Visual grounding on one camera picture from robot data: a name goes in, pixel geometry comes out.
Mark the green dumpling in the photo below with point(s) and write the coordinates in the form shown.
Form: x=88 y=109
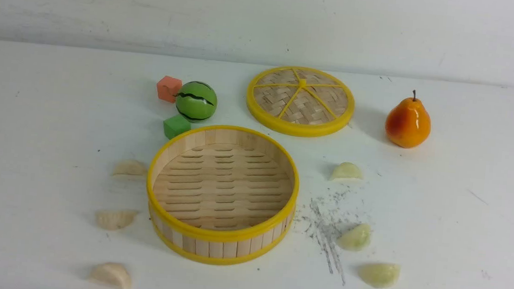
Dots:
x=379 y=275
x=346 y=170
x=356 y=239

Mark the white dumpling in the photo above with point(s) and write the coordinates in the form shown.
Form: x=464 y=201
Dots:
x=113 y=275
x=111 y=220
x=129 y=167

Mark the woven bamboo steamer lid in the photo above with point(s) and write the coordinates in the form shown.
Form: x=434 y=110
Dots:
x=300 y=101

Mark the bamboo steamer tray yellow rim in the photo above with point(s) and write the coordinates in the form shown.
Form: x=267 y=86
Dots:
x=221 y=194

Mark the green toy watermelon ball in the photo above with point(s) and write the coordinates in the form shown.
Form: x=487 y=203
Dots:
x=196 y=101

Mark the green foam cube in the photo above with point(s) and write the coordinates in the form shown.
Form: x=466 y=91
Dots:
x=175 y=125

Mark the red foam cube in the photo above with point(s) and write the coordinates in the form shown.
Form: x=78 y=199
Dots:
x=167 y=88

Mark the orange toy pear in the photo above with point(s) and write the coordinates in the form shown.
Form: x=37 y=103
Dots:
x=408 y=125

